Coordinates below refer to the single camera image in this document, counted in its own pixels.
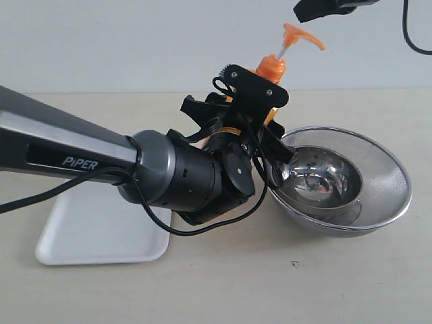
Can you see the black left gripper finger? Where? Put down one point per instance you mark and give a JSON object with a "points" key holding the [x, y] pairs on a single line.
{"points": [[274, 147]]}

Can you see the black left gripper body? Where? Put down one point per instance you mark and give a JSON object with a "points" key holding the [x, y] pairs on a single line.
{"points": [[217, 105]]}

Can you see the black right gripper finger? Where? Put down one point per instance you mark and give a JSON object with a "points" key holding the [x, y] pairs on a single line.
{"points": [[308, 10]]}

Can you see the orange pump soap bottle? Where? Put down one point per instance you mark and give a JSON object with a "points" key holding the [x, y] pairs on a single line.
{"points": [[273, 66]]}

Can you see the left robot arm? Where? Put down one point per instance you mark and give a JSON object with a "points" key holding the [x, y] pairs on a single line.
{"points": [[200, 177]]}

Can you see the small stainless steel bowl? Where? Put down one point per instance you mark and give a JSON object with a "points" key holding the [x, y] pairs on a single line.
{"points": [[322, 184]]}

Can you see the steel mesh colander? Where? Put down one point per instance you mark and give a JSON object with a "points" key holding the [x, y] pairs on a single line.
{"points": [[386, 192]]}

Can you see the white rectangular foam tray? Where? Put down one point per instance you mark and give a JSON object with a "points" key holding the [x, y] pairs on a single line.
{"points": [[92, 224]]}

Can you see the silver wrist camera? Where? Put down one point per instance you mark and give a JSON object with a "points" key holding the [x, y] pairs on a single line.
{"points": [[256, 91]]}

